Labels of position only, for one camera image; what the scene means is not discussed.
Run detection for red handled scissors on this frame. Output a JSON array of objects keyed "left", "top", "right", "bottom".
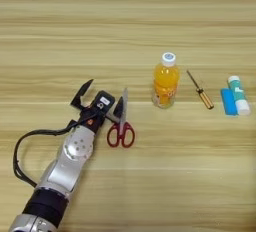
[{"left": 106, "top": 87, "right": 136, "bottom": 149}]

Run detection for orange juice bottle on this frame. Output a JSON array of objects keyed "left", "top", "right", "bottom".
[{"left": 151, "top": 52, "right": 181, "bottom": 109}]

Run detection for white teal glue stick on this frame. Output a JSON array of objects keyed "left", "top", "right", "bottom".
[{"left": 227, "top": 75, "right": 252, "bottom": 116}]

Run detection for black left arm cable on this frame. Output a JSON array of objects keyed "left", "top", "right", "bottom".
[{"left": 12, "top": 109, "right": 101, "bottom": 189}]

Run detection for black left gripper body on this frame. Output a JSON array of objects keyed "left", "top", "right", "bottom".
[{"left": 77, "top": 105, "right": 121, "bottom": 134}]

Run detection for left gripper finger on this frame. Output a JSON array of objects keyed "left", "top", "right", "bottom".
[
  {"left": 70, "top": 79, "right": 94, "bottom": 110},
  {"left": 113, "top": 96, "right": 125, "bottom": 119}
]

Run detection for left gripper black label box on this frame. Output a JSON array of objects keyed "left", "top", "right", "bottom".
[{"left": 91, "top": 90, "right": 116, "bottom": 114}]

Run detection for amber handled screwdriver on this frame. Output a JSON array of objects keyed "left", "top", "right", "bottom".
[{"left": 185, "top": 69, "right": 215, "bottom": 110}]

